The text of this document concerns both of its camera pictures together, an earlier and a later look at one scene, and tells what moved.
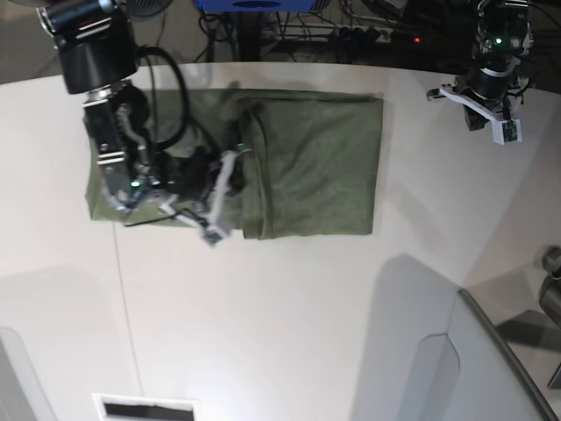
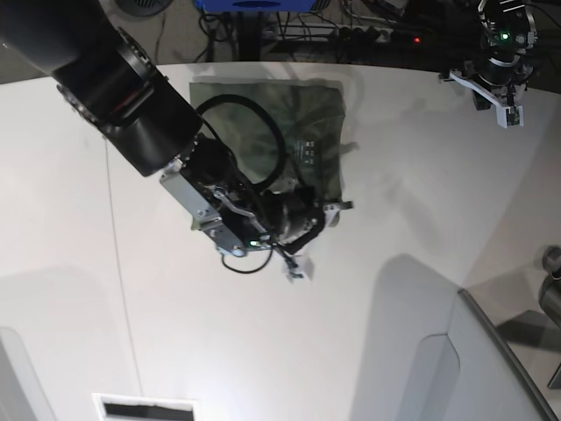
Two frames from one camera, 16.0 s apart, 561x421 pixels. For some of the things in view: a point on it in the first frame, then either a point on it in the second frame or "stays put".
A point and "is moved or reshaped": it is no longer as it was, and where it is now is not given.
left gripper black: (195, 173) to (292, 217)
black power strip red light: (348, 36) stays put
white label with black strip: (118, 407) stays put
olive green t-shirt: (267, 164) is moved or reshaped
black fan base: (146, 8) stays put
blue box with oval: (256, 6) stays put
